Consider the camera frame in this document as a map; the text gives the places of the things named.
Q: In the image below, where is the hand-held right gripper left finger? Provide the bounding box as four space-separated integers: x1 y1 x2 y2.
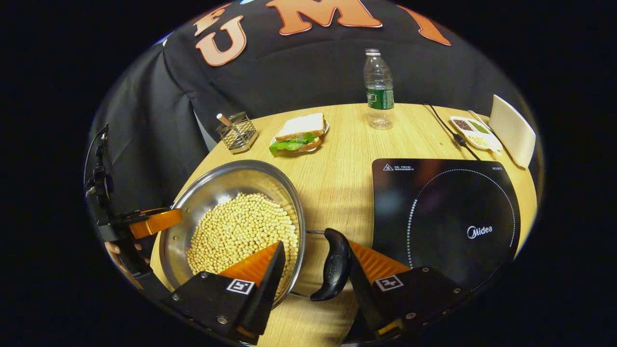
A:
161 241 286 345

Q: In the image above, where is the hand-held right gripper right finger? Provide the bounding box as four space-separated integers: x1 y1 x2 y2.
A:
348 240 466 343

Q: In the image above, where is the stainless steel pot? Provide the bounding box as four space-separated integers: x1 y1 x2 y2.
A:
159 160 352 302

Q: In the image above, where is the black induction cooktop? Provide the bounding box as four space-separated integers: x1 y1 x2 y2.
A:
371 158 521 292

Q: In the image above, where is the pile of soybeans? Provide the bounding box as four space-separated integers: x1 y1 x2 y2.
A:
186 193 299 278

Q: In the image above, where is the wooden stick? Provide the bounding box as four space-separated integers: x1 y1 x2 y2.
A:
216 113 238 134

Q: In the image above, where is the lettuce sandwich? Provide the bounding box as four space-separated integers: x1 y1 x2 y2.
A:
269 113 326 156

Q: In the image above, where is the white divided bean dish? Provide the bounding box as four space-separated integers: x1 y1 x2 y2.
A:
450 116 503 151

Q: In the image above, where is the clear plastic water bottle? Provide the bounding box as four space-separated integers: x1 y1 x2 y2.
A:
363 48 395 131

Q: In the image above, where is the white toaster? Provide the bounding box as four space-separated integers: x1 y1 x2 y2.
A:
488 94 537 169

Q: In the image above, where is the wire mesh holder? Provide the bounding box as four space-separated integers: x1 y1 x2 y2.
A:
215 112 258 154

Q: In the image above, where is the black power cable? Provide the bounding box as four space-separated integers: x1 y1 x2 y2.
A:
423 103 483 161

